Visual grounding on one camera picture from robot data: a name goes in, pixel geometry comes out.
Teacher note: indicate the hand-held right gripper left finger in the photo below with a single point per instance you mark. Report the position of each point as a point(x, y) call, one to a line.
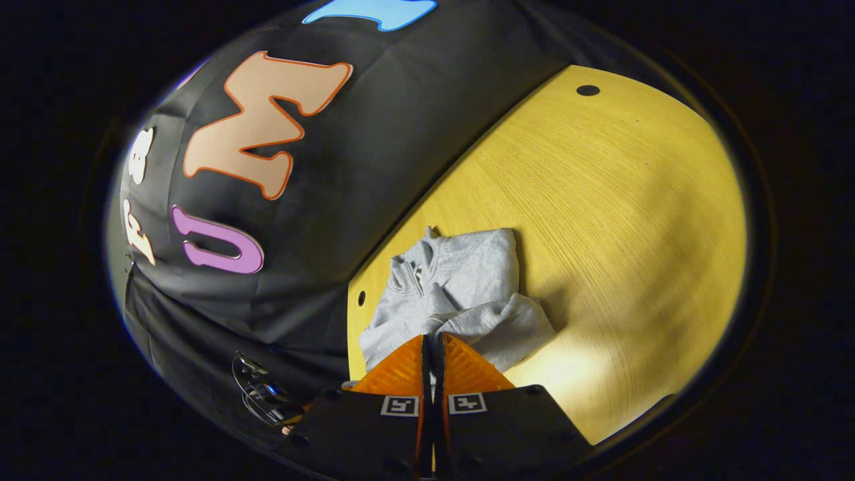
point(367, 434)

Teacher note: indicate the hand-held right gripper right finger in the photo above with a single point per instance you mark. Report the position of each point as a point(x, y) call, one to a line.
point(501, 431)

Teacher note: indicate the grey zip-neck sweatshirt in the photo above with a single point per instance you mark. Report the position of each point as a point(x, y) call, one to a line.
point(467, 287)

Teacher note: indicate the black backdrop cloth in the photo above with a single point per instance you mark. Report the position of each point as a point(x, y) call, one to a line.
point(374, 167)

